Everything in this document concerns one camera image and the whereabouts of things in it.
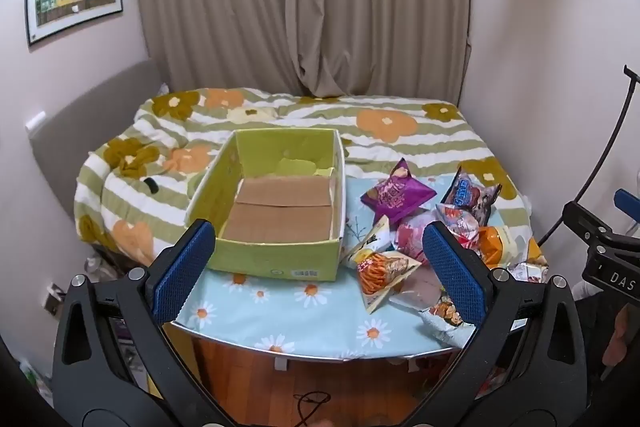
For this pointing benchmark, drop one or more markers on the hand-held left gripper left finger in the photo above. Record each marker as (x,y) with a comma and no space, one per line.
(185,272)

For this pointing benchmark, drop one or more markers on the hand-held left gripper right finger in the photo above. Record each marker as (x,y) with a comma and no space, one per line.
(455,277)

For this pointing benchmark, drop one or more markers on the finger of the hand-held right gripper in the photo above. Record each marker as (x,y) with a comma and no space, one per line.
(627,203)

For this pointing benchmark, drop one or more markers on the orange snack packet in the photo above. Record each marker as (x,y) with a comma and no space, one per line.
(492,244)

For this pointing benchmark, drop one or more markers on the pink snack packet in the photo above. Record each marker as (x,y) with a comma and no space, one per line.
(410,239)

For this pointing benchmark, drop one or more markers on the fries picture snack packet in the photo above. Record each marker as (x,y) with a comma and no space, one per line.
(382,277)

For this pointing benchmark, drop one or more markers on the green cardboard box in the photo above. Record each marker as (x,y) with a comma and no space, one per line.
(270,259)

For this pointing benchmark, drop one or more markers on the white and green snack packet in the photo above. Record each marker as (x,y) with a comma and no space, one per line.
(372,242)

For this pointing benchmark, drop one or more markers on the purple snack packet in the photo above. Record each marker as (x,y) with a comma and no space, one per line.
(395,197)

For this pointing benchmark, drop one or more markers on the person's right hand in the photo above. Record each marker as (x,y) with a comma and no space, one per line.
(620,334)

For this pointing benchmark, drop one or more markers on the brown square packet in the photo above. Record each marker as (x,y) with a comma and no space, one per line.
(420,287)

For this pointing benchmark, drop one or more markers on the silver snack packet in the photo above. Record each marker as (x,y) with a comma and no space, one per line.
(440,322)

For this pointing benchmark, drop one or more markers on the red and white snack packet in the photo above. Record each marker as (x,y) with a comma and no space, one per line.
(460,219)

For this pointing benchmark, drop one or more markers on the black curved rod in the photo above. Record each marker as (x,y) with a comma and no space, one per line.
(607,147)

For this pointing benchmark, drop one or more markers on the white crinkled snack packet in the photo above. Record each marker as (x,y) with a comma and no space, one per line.
(525,269)

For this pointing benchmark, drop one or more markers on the dark blue snack packet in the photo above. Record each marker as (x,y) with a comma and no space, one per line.
(467,197)

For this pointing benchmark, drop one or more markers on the small black object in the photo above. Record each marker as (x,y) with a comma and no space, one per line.
(150,186)

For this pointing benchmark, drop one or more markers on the light blue daisy tablecloth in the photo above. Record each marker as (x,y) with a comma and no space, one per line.
(300,312)

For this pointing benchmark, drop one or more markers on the striped floral blanket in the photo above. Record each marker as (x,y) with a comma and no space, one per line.
(400,142)

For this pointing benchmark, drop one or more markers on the grey padded headboard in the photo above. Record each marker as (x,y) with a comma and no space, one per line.
(90,117)

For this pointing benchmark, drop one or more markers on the white wall switch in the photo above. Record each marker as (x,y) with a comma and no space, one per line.
(35,121)

